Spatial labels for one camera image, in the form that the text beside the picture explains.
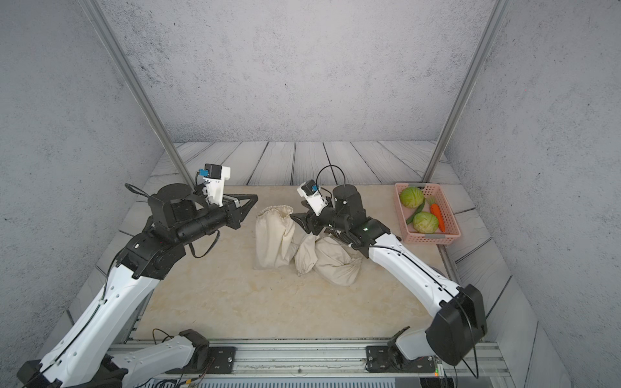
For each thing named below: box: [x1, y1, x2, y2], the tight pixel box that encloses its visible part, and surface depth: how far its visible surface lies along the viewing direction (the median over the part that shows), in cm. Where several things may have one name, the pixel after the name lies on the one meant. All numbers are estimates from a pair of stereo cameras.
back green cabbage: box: [399, 186, 425, 209], surface depth 110 cm
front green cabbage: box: [412, 210, 440, 234], surface depth 101 cm
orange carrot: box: [429, 203, 446, 233], surface depth 109 cm
